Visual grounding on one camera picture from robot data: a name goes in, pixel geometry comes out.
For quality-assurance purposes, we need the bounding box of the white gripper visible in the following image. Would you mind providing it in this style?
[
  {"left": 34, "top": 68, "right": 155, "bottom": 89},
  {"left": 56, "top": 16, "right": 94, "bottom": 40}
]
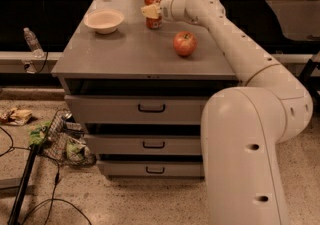
[{"left": 141, "top": 0, "right": 186, "bottom": 22}]

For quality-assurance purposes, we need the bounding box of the orange soda can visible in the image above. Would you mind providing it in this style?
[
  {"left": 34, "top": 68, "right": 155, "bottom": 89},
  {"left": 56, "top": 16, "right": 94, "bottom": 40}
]
[{"left": 144, "top": 0, "right": 162, "bottom": 29}]

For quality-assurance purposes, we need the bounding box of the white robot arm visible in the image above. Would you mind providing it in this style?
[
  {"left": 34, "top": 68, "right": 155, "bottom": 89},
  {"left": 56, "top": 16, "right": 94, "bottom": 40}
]
[{"left": 141, "top": 0, "right": 313, "bottom": 225}]

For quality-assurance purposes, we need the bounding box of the white paper bowl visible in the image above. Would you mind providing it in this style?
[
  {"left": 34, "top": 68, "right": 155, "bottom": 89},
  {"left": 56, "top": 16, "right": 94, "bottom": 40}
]
[{"left": 83, "top": 9, "right": 124, "bottom": 34}]

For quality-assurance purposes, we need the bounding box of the red apple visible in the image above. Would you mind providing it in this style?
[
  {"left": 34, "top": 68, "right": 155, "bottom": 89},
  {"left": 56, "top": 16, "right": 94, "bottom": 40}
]
[{"left": 173, "top": 31, "right": 197, "bottom": 57}]

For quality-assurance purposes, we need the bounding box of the grey drawer cabinet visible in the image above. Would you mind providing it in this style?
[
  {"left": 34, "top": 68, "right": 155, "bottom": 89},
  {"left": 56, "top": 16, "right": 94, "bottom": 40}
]
[{"left": 53, "top": 0, "right": 238, "bottom": 164}]

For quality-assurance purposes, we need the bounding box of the top grey drawer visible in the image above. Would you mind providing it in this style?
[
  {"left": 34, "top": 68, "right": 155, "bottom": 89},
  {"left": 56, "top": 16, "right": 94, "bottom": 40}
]
[{"left": 65, "top": 95, "right": 206, "bottom": 125}]

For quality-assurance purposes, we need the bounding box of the grey drawer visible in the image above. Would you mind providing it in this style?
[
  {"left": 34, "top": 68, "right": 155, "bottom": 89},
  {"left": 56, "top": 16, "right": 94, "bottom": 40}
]
[
  {"left": 65, "top": 95, "right": 206, "bottom": 125},
  {"left": 97, "top": 161, "right": 204, "bottom": 177},
  {"left": 85, "top": 135, "right": 201, "bottom": 156}
]

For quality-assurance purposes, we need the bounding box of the clear plastic water bottle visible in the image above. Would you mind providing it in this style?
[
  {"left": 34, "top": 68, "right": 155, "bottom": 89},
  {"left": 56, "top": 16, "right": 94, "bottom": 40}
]
[{"left": 23, "top": 28, "right": 45, "bottom": 59}]

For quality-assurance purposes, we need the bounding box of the middle grey drawer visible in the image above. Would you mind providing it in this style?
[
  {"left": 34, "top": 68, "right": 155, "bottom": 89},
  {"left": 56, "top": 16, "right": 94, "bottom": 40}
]
[{"left": 85, "top": 135, "right": 201, "bottom": 156}]

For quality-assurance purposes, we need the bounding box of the bottom grey drawer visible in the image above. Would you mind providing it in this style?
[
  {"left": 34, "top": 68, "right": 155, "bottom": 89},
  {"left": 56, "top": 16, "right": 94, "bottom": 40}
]
[{"left": 97, "top": 161, "right": 204, "bottom": 177}]

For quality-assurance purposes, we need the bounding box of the green snack bag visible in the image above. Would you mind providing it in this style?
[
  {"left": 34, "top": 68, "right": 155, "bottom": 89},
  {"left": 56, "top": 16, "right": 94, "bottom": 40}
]
[{"left": 28, "top": 121, "right": 51, "bottom": 146}]

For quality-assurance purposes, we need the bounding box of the crumpled snack wrapper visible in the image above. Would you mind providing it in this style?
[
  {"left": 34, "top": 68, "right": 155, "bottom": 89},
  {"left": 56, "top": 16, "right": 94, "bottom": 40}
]
[{"left": 0, "top": 108, "right": 32, "bottom": 126}]

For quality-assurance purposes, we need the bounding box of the black metal stand leg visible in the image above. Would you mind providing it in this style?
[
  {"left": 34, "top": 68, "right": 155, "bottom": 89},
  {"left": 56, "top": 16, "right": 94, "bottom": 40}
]
[{"left": 7, "top": 146, "right": 38, "bottom": 225}]

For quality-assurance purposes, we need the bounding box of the wire mesh basket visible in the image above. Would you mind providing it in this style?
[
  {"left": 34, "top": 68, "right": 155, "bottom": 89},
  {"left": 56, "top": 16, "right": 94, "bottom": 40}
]
[{"left": 42, "top": 110, "right": 96, "bottom": 167}]

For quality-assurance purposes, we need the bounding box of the black floor cable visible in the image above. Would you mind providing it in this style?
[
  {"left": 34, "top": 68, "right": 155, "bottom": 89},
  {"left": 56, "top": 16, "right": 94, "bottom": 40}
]
[{"left": 0, "top": 125, "right": 93, "bottom": 225}]

